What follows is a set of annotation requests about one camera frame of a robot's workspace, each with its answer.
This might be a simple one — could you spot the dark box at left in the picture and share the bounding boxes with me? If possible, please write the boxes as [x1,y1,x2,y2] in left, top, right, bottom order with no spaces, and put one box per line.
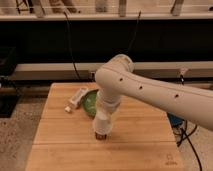
[0,46,19,118]

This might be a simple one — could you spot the wall power outlet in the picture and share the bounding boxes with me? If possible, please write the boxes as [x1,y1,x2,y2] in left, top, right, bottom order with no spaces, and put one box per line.
[90,71,96,81]

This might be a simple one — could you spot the black cable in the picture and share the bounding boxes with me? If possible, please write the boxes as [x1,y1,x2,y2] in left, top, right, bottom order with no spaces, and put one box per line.
[125,10,142,56]
[63,11,82,81]

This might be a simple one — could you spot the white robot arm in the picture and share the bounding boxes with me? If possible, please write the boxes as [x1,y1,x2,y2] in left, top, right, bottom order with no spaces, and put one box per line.
[93,54,213,135]

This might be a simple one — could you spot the black cable left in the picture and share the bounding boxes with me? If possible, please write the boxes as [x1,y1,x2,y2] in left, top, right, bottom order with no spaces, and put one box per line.
[63,11,82,81]

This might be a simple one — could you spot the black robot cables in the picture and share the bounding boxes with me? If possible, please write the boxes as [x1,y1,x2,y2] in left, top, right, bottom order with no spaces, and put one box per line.
[172,119,203,171]

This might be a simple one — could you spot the right wall outlet with plug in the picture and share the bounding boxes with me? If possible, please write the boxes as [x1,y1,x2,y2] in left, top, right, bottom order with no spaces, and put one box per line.
[179,68,188,80]

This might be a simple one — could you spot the black cable right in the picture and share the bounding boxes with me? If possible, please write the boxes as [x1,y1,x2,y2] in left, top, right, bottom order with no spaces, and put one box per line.
[125,10,142,56]

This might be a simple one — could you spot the green bowl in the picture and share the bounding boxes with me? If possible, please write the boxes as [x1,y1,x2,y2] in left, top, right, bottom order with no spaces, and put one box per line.
[82,89,98,118]

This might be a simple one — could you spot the dark eraser block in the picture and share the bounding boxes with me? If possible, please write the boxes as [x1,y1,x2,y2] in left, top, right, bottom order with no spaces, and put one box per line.
[95,133,107,140]

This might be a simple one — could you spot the white tube with cap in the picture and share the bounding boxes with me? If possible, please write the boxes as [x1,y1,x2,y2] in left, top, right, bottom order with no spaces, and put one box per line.
[65,87,89,113]

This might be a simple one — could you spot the blue connector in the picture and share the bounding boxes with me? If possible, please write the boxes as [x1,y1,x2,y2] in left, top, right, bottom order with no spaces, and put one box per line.
[167,113,183,127]

